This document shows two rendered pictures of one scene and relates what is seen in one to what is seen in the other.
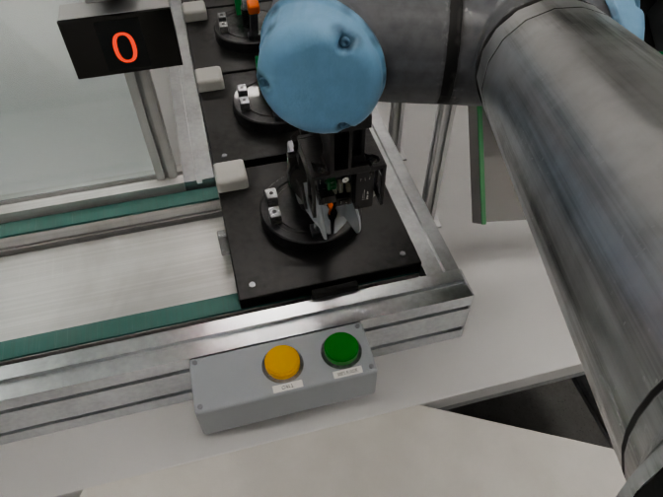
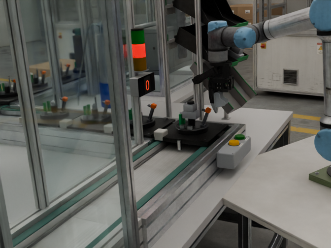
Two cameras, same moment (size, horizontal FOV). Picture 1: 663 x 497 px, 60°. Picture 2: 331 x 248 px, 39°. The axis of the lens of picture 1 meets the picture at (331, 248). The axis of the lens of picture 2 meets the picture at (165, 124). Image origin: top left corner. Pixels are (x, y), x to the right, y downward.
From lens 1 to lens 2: 1.59 m
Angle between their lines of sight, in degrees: 50
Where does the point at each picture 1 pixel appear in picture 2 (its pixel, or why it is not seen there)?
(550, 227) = (303, 18)
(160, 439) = (221, 184)
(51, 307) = (158, 175)
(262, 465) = (248, 175)
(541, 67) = (282, 18)
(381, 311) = (235, 132)
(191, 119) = not seen: hidden behind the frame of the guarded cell
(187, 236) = (162, 154)
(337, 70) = (252, 34)
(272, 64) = (246, 35)
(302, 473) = (257, 171)
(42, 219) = not seen: hidden behind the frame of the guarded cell
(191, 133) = not seen: hidden behind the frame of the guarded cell
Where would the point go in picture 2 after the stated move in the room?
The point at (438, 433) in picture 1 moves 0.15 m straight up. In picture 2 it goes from (268, 155) to (268, 121)
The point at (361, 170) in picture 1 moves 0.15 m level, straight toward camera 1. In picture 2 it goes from (231, 77) to (263, 81)
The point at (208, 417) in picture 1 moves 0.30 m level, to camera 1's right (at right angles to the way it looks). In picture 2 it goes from (235, 157) to (275, 134)
